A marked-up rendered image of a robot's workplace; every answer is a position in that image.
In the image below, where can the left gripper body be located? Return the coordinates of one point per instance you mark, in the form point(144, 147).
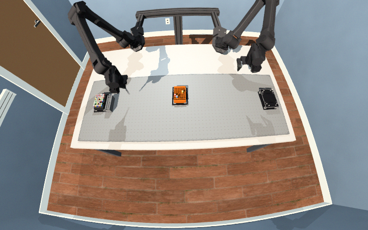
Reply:
point(242, 58)

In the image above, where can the orange tube rack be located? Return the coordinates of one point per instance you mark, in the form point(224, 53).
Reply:
point(181, 96)

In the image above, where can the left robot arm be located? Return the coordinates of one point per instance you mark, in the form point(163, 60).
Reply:
point(266, 40)

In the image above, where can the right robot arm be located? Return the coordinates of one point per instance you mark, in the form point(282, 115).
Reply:
point(77, 16)

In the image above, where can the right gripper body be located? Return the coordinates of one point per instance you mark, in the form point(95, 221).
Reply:
point(125, 77)

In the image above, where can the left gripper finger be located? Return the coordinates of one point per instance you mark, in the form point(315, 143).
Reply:
point(239, 66)

